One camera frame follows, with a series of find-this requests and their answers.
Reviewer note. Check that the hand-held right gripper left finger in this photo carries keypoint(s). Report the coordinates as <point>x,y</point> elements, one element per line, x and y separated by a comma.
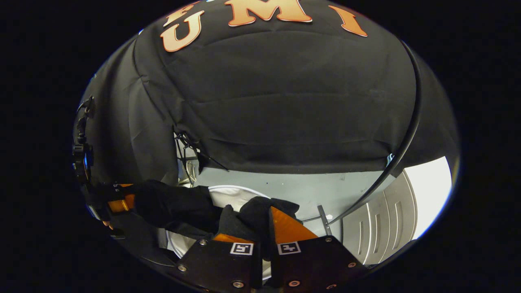
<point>257,268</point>

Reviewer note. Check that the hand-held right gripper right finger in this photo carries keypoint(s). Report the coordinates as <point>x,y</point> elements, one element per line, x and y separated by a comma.
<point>272,260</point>

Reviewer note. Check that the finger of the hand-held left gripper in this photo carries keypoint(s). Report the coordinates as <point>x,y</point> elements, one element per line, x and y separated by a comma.
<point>120,203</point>

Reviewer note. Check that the black knit jacket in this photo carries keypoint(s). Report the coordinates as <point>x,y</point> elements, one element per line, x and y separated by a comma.
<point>175,205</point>

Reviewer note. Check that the white laundry hamper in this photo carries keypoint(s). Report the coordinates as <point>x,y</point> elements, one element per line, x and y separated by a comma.
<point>232,195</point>

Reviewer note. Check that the black clothes rack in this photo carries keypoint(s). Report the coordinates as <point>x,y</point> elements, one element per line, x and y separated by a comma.
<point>418,101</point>

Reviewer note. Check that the white panelled cabinet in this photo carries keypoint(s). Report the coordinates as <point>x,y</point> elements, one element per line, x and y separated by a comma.
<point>382,228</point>

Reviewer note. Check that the black backdrop cloth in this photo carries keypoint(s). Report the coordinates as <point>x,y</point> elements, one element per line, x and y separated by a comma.
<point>285,101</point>

